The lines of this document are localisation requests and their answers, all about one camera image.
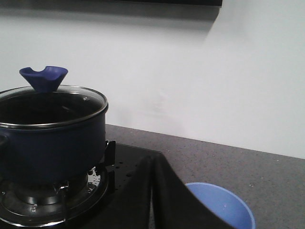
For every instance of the dark blue cooking pot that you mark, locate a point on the dark blue cooking pot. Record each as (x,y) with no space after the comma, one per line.
(46,156)

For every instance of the black burner head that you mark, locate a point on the black burner head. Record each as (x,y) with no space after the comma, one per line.
(22,200)

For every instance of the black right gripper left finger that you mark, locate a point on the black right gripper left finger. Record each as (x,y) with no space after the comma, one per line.
(130,209)

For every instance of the glass lid with blue knob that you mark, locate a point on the glass lid with blue knob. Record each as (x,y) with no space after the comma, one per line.
(47,103)

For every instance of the light blue bowl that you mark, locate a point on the light blue bowl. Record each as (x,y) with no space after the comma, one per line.
(224,204)

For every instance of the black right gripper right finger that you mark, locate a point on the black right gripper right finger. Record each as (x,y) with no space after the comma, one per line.
(174,206)

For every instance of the black glass gas stove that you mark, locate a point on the black glass gas stove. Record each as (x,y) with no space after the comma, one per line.
(126,161)

